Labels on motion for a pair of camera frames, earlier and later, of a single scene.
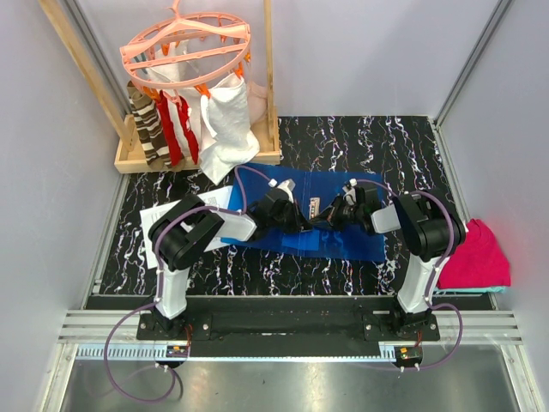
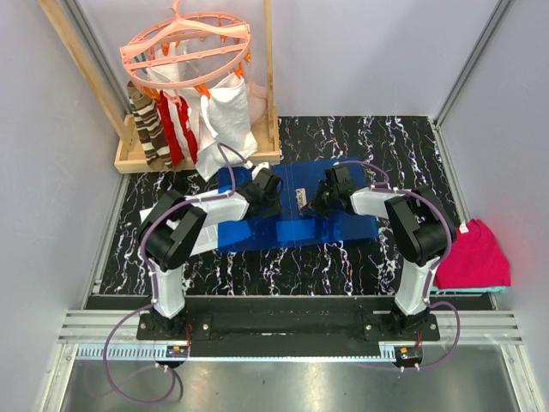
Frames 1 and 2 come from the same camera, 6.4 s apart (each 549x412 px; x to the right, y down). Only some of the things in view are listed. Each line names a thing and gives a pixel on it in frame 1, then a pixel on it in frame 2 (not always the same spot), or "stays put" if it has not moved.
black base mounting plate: [376, 325] stays put
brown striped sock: [153, 138] stays put
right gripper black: [326, 218] to [316, 204]
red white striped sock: [170, 130] stays put
